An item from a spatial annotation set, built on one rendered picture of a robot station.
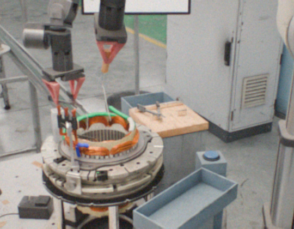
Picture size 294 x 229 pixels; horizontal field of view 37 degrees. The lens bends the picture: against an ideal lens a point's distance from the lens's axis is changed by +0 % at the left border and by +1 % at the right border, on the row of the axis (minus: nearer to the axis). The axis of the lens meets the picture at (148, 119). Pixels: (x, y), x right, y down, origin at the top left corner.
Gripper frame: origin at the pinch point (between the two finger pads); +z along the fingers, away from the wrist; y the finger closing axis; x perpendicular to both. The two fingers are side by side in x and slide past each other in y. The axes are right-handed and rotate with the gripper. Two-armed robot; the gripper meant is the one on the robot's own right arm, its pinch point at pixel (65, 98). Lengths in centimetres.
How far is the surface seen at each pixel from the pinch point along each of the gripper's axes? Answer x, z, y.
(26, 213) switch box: -4.3, 36.9, 13.8
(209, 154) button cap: 35.3, 11.2, -24.3
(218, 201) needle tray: 52, 10, -8
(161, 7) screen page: -51, -8, -83
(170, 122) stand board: 15.6, 9.9, -27.4
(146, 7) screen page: -55, -8, -77
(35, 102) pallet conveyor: -157, 73, -64
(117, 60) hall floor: -335, 130, -267
